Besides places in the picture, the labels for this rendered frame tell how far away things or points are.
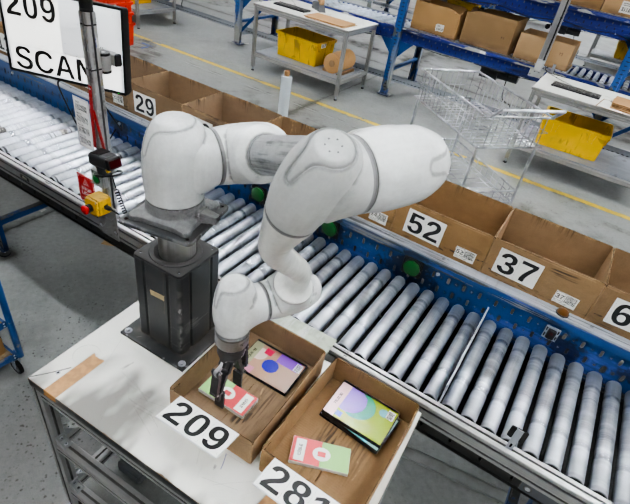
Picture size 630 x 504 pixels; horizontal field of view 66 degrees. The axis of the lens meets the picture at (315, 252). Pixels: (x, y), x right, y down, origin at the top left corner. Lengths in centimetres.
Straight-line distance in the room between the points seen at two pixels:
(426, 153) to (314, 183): 22
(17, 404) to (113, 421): 112
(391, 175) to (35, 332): 234
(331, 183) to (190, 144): 60
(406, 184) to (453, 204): 144
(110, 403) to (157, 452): 21
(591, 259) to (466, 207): 52
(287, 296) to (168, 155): 44
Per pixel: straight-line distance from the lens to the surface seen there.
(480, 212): 221
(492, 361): 185
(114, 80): 205
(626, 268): 222
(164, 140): 123
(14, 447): 245
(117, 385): 157
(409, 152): 80
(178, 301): 145
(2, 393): 264
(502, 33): 612
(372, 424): 147
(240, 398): 149
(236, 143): 126
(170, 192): 128
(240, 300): 116
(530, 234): 220
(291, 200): 73
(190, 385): 151
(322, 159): 68
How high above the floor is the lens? 198
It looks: 37 degrees down
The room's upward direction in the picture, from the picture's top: 10 degrees clockwise
